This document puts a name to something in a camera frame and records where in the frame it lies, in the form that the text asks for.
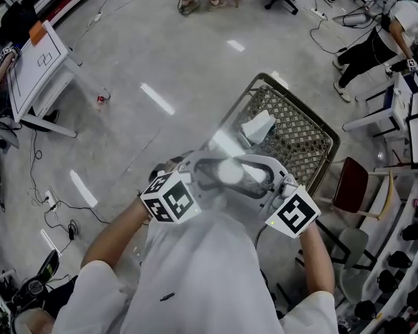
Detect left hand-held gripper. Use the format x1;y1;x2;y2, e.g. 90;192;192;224
139;150;248;225

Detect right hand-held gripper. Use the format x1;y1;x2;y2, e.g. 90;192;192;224
228;154;321;239

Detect white plastic cup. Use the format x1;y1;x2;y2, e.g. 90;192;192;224
217;157;270;196

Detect person's right forearm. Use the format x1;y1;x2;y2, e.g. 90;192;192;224
297;221;335;295

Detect person's left forearm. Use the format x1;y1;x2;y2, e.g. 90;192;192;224
82;196;153;269

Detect orange-brown rectangular block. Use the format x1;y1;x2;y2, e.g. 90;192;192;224
29;21;45;45

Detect person's white trousers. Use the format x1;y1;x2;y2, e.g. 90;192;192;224
200;199;265;218

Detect metal mesh basket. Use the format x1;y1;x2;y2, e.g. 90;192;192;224
201;72;341;201

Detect red chair with wooden back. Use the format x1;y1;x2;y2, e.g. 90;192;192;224
332;157;395;221

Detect person's white shirt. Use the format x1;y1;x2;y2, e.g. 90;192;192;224
52;210;339;334

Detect gray chair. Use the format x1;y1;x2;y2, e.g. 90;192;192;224
329;226;377;306

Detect group of black bags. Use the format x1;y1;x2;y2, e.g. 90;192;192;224
353;221;418;334

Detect white side table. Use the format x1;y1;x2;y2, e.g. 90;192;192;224
341;71;418;138

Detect white table with black lines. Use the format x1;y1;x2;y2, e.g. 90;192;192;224
6;19;79;139

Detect black bag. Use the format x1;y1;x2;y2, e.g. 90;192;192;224
1;1;39;48

